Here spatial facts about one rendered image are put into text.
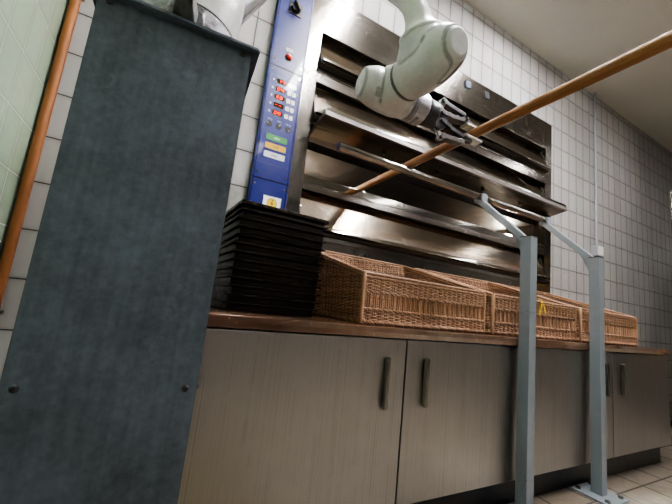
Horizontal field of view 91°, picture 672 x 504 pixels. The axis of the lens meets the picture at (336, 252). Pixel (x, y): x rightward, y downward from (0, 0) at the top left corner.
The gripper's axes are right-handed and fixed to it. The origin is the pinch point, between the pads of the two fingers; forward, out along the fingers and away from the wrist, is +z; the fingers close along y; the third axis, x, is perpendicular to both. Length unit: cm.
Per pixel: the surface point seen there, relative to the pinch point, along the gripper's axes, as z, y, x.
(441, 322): 7, 59, -15
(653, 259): 321, -18, -64
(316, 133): -27, -17, -62
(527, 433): 39, 92, -4
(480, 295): 26, 48, -15
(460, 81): 62, -85, -64
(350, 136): -13, -19, -56
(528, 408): 39, 84, -4
